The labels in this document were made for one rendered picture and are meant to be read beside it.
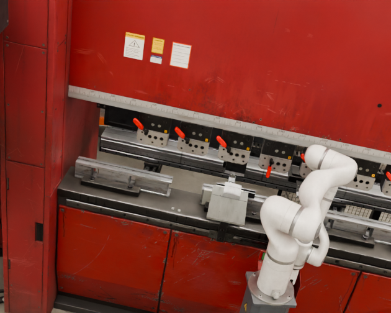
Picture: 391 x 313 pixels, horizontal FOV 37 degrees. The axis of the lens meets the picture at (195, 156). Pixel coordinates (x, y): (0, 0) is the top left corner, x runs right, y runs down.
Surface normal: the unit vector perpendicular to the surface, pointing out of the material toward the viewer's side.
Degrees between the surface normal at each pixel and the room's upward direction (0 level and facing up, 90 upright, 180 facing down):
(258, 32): 90
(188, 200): 0
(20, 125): 90
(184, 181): 0
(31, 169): 90
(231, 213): 0
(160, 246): 90
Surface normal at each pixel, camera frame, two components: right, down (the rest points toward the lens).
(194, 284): -0.15, 0.51
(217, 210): 0.15, -0.83
